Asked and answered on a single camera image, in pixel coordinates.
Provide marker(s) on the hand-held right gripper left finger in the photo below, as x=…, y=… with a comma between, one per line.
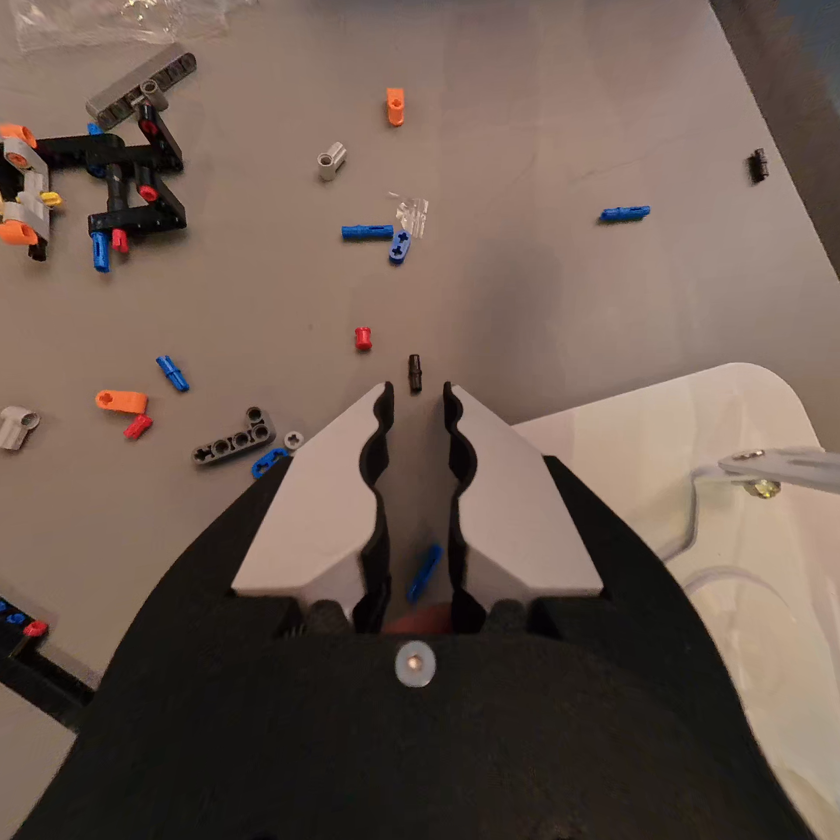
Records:
x=308, y=518

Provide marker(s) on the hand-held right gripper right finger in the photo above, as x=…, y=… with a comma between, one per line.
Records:
x=525, y=518

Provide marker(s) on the black beam assembly blue pins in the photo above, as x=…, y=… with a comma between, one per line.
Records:
x=39, y=682

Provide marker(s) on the light grey lego panel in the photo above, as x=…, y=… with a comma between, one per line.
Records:
x=131, y=85

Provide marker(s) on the small blue lego link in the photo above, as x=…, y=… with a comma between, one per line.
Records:
x=400, y=248

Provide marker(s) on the tan small lego piece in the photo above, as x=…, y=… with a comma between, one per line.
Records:
x=293, y=440

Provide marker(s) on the dark grey angled lego beam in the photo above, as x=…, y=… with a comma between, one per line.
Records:
x=229, y=443

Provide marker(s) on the blue lego pin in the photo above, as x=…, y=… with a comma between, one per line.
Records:
x=625, y=214
x=367, y=232
x=172, y=374
x=423, y=574

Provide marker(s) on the red lego pin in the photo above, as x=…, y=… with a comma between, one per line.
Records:
x=138, y=426
x=363, y=339

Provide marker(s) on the pale grey lego connector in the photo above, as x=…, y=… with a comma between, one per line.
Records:
x=18, y=428

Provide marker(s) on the pale small lego piece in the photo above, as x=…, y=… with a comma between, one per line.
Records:
x=331, y=162

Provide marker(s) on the multicoloured lego chassis assembly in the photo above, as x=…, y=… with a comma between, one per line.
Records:
x=111, y=157

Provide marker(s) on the black lego pin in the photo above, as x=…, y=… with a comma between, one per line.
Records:
x=758, y=166

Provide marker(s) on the white book stand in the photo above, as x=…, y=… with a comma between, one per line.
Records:
x=754, y=656

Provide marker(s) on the small clear plastic wrapper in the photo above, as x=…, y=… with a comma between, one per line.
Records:
x=412, y=210

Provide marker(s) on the clear zip bag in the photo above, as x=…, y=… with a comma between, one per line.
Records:
x=98, y=23

